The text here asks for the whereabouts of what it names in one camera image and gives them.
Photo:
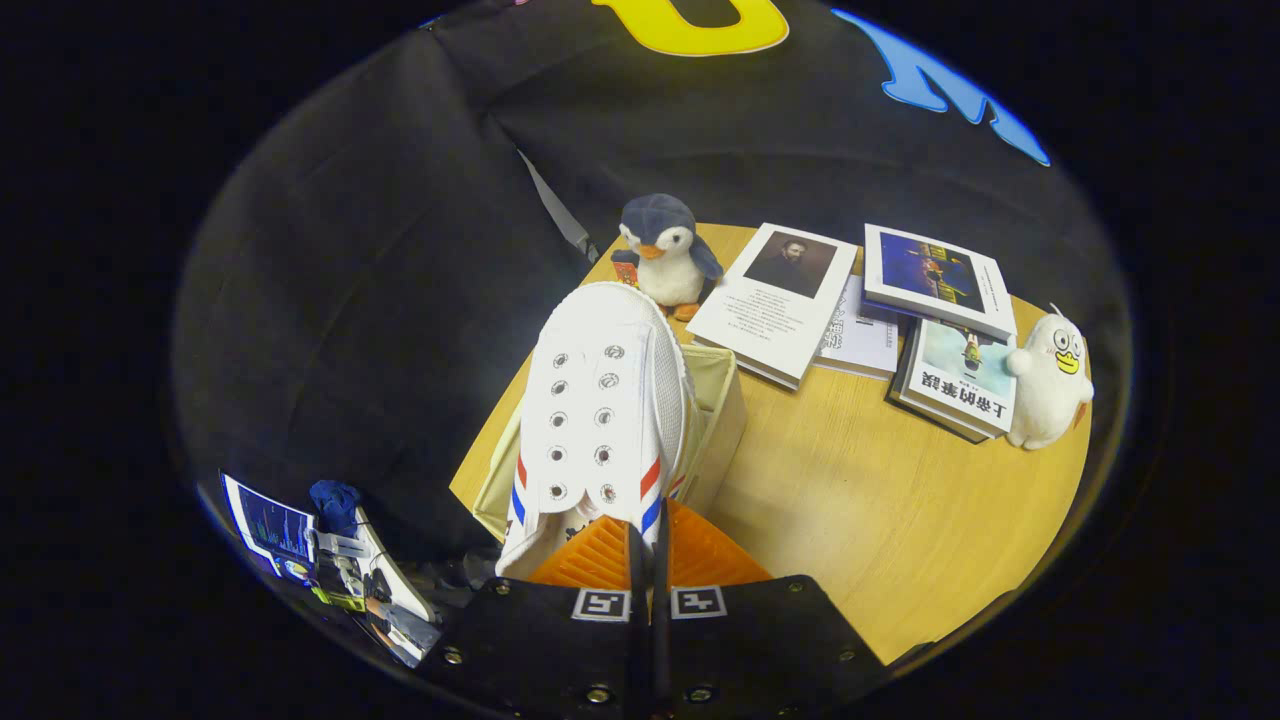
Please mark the blue-grey penguin plush toy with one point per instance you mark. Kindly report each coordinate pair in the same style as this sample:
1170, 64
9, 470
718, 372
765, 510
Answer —
665, 255

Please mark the black backdrop cloth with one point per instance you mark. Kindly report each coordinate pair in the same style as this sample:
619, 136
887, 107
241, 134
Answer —
350, 300

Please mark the book with pale blue cover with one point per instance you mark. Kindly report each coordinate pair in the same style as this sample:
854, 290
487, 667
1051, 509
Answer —
960, 385

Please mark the white duck plush toy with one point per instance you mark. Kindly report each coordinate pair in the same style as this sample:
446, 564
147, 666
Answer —
1045, 385

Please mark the white striped canvas shoe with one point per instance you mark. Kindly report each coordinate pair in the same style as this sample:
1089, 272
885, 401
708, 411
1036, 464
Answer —
600, 400

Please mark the book with blue night cover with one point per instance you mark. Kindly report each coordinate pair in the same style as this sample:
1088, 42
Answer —
935, 275

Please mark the white printed booklet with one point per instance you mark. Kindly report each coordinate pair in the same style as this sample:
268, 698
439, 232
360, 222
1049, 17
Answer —
860, 335

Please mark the white book with portrait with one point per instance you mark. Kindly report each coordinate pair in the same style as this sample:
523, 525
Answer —
780, 300

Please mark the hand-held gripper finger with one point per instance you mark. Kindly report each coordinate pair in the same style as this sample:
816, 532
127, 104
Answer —
662, 650
638, 650

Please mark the beige fabric storage box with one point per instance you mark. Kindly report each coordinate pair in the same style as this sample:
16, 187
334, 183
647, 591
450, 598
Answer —
720, 430

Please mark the lit computer screen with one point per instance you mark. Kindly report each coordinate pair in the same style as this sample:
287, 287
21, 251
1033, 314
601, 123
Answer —
270, 520

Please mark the blue crumpled cloth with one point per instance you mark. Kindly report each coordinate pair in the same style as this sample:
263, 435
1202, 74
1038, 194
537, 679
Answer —
335, 505

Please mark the white long device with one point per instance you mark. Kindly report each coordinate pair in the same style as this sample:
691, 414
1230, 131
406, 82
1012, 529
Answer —
395, 580

